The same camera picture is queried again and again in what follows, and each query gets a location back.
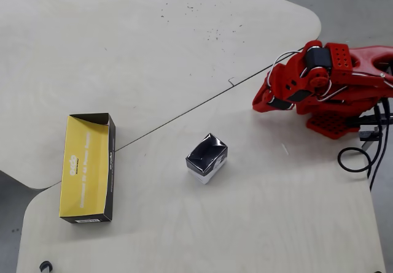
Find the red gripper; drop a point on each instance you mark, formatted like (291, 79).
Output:
(268, 102)

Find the small black white cardboard box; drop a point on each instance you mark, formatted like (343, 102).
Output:
(205, 156)

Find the long black yellow cardboard box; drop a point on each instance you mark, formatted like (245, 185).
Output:
(83, 162)

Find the black table clamp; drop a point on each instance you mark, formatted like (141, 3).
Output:
(370, 134)

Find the small black curved clip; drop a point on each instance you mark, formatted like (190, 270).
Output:
(45, 266)

